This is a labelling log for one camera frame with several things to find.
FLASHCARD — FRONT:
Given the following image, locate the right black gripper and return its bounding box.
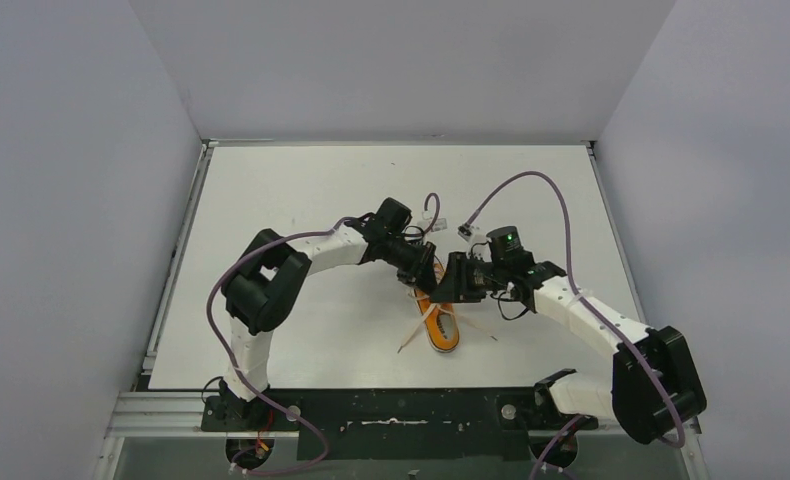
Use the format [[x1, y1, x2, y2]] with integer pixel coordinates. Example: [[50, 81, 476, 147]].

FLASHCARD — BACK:
[[431, 251, 510, 304]]

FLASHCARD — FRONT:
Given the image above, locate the cream shoelace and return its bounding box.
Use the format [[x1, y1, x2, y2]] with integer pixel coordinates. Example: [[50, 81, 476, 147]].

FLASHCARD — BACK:
[[397, 288, 498, 354]]

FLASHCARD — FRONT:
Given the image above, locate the orange canvas sneaker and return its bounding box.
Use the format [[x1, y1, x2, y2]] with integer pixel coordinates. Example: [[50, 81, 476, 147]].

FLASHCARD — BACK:
[[405, 288, 460, 353]]

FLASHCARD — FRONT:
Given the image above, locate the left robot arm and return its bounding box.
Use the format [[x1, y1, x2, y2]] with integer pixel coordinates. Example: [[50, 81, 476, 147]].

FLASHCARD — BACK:
[[208, 197, 438, 427]]

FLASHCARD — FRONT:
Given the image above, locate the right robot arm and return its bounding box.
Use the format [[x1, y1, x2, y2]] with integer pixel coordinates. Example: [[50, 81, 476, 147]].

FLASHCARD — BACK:
[[429, 226, 707, 444]]

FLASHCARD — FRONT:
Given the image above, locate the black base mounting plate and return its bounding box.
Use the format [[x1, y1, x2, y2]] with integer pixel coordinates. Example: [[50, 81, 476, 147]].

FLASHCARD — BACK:
[[200, 386, 570, 461]]

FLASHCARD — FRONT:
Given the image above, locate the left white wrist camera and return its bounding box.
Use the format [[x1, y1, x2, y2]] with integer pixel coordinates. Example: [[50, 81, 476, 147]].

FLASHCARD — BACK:
[[422, 217, 448, 233]]

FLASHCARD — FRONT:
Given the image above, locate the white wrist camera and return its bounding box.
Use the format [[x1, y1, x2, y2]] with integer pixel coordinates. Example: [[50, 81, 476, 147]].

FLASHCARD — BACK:
[[422, 217, 448, 233], [457, 224, 486, 245]]

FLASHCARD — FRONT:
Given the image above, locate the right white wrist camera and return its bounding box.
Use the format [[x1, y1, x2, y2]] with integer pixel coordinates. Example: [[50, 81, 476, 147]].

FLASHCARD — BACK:
[[457, 224, 486, 245]]

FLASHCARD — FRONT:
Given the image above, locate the aluminium right table rail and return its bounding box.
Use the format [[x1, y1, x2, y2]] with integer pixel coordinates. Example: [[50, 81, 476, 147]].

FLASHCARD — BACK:
[[584, 140, 649, 325]]

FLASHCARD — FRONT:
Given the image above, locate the aluminium front rail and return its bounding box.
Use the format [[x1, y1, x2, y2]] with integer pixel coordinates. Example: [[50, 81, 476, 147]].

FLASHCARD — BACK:
[[106, 389, 701, 442]]

